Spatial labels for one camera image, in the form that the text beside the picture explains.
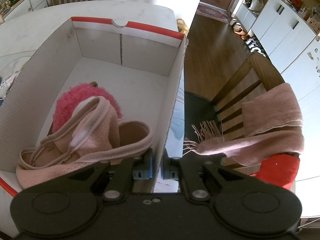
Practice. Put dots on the white low sideboard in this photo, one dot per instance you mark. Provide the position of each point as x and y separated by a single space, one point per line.
23 7

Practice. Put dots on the row of shoes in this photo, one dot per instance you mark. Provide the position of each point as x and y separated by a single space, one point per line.
251 41

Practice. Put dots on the white handbag on shelf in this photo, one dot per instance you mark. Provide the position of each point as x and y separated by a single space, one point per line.
256 5

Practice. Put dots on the red cloth on chair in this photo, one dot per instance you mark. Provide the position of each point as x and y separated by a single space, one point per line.
280 170

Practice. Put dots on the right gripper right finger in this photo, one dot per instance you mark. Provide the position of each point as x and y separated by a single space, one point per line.
188 175

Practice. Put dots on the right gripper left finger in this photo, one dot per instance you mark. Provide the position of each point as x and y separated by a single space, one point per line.
123 176

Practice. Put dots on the white cardboard box red rim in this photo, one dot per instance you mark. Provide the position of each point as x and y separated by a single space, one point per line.
139 64

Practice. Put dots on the pink fringed scarf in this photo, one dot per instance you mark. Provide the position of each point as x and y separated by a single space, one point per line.
272 125

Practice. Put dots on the wooden chair beside table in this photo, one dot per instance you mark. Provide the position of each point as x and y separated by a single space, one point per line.
253 78

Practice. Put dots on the pink fleece slipper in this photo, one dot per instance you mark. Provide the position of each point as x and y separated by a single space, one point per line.
93 133

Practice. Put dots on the white cabinet unit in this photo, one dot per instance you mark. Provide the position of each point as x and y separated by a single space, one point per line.
288 41

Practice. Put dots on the patterned red door rug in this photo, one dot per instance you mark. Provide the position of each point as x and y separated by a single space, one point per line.
213 12

